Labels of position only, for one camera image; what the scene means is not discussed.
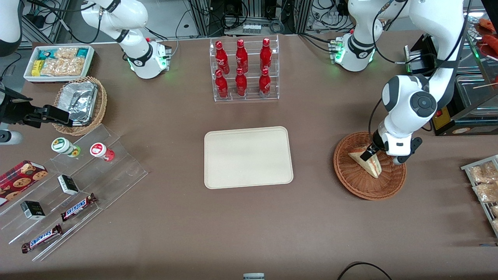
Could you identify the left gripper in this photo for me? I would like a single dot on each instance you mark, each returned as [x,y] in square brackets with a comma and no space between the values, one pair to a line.
[376,139]

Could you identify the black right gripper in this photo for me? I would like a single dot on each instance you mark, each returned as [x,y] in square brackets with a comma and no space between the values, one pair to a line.
[14,110]

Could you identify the triangle sandwich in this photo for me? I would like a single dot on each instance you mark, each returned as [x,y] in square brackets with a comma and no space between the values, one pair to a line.
[369,169]

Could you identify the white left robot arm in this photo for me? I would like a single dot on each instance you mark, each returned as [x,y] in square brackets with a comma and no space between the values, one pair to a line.
[408,101]

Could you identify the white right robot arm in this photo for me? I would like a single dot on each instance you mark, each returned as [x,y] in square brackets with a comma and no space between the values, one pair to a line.
[144,58]

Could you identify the brown round wicker basket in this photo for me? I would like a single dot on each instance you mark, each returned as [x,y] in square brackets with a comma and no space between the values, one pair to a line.
[350,179]

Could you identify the tan oval wicker basket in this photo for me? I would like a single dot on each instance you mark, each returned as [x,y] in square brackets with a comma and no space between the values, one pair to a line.
[101,105]

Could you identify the cream plastic tray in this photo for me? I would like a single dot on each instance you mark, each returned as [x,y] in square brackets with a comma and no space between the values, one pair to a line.
[249,155]

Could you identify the green lid cup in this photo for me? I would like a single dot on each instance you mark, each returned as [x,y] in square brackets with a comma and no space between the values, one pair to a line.
[62,145]

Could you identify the aluminium foil container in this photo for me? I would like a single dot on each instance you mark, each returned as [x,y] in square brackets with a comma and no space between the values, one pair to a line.
[79,101]

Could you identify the white plastic snack bin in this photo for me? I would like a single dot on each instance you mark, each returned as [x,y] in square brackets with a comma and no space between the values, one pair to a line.
[27,76]

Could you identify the yellow snack pack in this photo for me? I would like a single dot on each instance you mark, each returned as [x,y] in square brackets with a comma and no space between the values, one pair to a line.
[36,68]

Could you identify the large clear pretzel bag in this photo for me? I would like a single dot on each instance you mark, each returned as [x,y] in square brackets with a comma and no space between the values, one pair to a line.
[62,67]

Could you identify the teal snack pack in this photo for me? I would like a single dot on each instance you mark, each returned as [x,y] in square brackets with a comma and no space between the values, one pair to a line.
[46,54]
[82,52]

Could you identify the red lid cup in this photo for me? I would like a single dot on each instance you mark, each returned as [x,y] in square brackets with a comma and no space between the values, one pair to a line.
[99,149]

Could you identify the small clear pretzel bag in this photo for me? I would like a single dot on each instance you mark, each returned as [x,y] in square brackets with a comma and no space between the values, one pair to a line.
[66,53]

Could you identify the red cookie box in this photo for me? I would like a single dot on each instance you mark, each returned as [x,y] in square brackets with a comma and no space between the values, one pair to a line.
[19,181]

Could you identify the small black box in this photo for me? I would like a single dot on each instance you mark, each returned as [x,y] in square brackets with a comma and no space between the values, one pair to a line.
[33,210]
[68,184]

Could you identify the black food warmer cabinet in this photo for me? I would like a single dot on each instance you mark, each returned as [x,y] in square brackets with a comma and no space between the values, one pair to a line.
[441,118]

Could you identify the clear acrylic stepped display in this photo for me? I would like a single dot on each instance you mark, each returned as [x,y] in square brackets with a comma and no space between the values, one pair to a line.
[124,171]

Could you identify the Snickers bar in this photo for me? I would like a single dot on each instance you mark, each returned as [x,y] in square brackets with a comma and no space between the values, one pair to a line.
[78,207]
[42,238]

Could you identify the grey metal snack rack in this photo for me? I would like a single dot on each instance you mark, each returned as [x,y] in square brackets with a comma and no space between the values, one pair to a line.
[472,163]

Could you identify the black box with green light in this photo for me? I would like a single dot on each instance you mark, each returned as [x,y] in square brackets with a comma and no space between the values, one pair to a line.
[414,58]

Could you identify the clear bag of crackers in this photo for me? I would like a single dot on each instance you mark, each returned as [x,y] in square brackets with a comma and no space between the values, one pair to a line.
[484,173]
[495,225]
[486,192]
[495,210]

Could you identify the stainless steel pan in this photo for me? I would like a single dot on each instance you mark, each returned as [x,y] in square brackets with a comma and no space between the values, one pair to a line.
[474,99]

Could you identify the red cola bottle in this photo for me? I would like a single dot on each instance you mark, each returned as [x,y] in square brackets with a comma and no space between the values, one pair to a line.
[221,58]
[265,56]
[264,83]
[241,84]
[242,58]
[221,85]

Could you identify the clear acrylic bottle rack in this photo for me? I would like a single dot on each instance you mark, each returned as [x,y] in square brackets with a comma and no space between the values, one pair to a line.
[253,97]

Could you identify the thin wooden skewer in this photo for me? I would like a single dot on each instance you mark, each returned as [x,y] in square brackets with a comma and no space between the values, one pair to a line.
[486,85]

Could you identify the red sausage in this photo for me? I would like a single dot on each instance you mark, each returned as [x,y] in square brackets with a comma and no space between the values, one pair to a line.
[488,24]
[492,42]

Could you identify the small grey device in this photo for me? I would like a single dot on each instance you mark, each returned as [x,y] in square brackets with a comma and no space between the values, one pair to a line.
[253,277]

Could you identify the white power strip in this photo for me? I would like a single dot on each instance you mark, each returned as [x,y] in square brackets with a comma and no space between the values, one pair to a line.
[251,28]

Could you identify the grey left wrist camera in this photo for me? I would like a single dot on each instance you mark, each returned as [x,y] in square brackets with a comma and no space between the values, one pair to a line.
[408,151]

